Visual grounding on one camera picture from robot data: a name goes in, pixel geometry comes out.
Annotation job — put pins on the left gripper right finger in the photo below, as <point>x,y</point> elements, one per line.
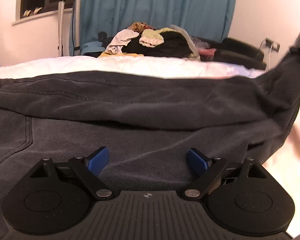
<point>208,172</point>

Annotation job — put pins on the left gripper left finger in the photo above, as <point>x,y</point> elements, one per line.
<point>87,170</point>

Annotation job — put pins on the black sweatpants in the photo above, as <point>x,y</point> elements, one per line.
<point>51,202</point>

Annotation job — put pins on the pile of clothes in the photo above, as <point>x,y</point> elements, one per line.
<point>142,39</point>

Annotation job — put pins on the black armchair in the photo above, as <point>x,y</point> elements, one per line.
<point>235,52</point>

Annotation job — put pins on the clear plastic bag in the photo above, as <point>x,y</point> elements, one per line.
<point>199,44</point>

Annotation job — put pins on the large blue curtain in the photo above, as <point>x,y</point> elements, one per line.
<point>209,19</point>

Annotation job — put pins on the wall power outlet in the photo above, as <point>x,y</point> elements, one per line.
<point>272,45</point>

